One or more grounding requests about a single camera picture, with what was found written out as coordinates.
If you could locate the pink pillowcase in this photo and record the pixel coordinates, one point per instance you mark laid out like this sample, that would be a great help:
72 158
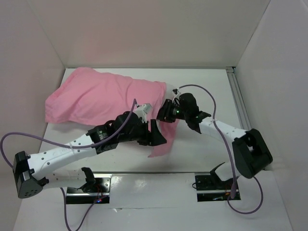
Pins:
92 98

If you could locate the white pillow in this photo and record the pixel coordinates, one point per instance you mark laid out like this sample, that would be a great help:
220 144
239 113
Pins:
169 93

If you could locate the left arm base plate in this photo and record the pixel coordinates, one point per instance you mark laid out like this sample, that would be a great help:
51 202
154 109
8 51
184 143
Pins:
99 193

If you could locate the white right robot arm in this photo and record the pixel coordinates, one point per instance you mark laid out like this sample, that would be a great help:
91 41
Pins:
249 152

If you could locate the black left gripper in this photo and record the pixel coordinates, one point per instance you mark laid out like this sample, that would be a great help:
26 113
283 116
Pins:
153 138

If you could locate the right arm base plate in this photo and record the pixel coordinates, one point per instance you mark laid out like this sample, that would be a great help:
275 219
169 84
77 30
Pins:
211 189

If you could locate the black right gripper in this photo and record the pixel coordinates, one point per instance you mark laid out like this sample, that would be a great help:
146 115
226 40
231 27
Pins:
164 113

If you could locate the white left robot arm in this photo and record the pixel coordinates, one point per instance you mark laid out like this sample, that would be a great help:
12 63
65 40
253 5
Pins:
36 172

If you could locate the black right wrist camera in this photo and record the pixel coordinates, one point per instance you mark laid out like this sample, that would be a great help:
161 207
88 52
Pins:
193 121

